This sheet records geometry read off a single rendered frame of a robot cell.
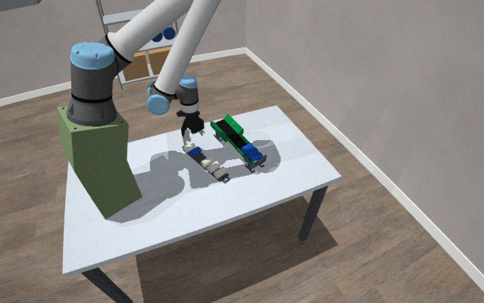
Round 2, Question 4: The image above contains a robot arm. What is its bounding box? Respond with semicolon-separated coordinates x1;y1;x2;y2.
67;0;221;127

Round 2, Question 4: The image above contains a blue cylinder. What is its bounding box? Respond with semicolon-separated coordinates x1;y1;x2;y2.
189;147;202;158
241;143;254;154
250;152;263;163
246;148;259;159

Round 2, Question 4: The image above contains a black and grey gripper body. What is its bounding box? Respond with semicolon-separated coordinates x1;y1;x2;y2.
183;111;204;134

